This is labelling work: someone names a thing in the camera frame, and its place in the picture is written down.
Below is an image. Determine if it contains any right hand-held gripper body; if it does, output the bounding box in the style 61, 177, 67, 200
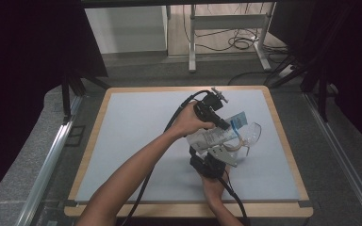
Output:
189, 144, 239, 180

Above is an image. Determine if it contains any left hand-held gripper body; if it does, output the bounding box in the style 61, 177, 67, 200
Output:
193, 87, 229, 124

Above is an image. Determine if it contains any white pouch with blue print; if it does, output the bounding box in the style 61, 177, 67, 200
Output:
186, 111, 249, 154

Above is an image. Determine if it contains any clear glass jug beige handle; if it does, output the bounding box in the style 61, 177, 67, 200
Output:
222, 121, 263, 158

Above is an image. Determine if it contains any person's left hand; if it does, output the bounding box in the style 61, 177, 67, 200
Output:
173, 101, 216, 139

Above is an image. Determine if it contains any person's right hand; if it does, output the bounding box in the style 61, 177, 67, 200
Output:
201, 166, 231, 208

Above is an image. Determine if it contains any pale blue table mat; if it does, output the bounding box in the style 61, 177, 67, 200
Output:
74, 89, 301, 202

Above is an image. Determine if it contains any wooden table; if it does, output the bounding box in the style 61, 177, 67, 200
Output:
63, 85, 314, 218

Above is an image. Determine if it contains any white power strip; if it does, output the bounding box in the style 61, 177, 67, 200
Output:
276, 64, 296, 79

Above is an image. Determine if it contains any black tripod stand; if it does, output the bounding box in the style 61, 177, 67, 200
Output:
60, 70, 111, 123
263, 53, 332, 123

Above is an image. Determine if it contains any white cabinet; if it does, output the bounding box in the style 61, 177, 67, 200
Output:
84, 5, 169, 55

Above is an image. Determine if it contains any dark curtain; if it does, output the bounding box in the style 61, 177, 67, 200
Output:
268, 0, 362, 154
0, 0, 109, 208

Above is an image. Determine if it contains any left hand-held gripper black cable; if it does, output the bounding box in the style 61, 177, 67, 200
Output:
121, 89, 211, 226

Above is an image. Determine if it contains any hand-held gripper black cable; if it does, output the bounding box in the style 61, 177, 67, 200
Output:
121, 89, 211, 226
216, 169, 251, 226

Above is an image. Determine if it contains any right hand-held gripper black cable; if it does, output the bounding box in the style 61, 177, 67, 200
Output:
216, 169, 251, 226

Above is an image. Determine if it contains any black floor cable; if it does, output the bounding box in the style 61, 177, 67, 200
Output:
227, 71, 272, 87

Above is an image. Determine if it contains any tangle of black floor cables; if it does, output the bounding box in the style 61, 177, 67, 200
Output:
197, 27, 290, 54

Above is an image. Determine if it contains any white metal desk frame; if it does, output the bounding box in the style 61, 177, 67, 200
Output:
188, 3, 277, 73

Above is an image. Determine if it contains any aluminium rail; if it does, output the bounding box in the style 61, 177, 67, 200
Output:
303, 92, 362, 225
13, 95, 84, 226

